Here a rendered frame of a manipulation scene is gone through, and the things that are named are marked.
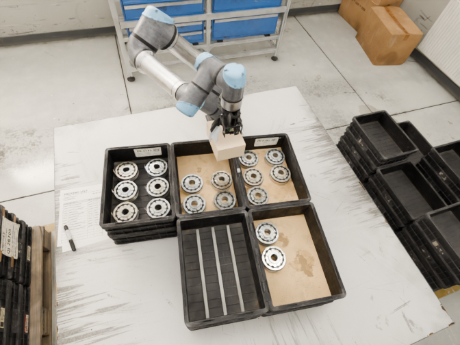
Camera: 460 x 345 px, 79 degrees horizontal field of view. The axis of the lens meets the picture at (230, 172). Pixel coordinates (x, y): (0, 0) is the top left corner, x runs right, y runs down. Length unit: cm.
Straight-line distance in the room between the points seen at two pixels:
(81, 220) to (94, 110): 165
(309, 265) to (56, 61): 324
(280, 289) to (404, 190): 139
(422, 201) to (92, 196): 211
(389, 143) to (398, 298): 120
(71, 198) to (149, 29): 90
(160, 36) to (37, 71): 250
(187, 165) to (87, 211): 54
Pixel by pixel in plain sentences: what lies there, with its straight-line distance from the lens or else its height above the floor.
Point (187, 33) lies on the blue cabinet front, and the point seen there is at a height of 44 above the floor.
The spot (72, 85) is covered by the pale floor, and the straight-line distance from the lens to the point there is 335.
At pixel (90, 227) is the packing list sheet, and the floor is 70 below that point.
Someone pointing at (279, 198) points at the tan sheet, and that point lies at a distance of 137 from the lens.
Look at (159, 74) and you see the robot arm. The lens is 112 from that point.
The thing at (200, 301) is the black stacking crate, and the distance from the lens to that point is 119.
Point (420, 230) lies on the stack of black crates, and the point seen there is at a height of 48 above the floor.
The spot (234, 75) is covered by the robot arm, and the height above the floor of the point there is 145.
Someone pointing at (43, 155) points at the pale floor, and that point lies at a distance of 282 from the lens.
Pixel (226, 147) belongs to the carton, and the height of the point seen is 112.
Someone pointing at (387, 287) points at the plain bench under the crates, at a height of 70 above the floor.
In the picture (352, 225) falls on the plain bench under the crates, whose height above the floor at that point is 70.
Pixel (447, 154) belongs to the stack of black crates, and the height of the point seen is 49.
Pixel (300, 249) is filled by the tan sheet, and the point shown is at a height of 83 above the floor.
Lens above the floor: 200
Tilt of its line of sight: 57 degrees down
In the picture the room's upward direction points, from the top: 9 degrees clockwise
